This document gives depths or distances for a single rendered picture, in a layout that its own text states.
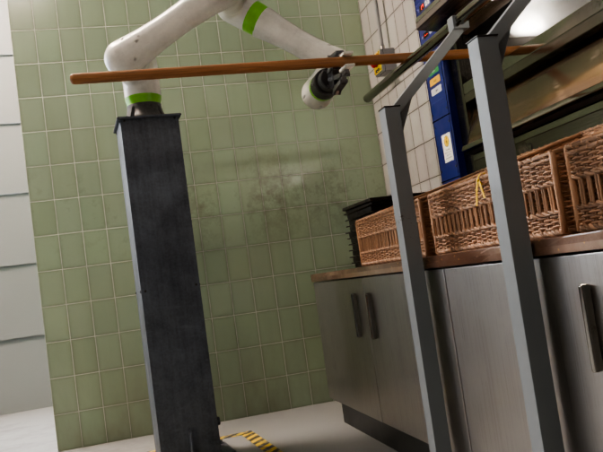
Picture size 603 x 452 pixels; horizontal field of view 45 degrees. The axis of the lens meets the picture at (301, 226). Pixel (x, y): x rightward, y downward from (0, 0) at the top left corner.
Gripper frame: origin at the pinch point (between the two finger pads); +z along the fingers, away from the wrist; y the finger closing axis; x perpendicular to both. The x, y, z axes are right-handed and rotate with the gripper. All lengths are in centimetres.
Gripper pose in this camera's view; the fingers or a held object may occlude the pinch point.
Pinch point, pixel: (345, 61)
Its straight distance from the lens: 224.2
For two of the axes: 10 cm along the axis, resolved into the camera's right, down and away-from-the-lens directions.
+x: -9.6, 1.2, -2.4
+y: 1.3, 9.9, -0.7
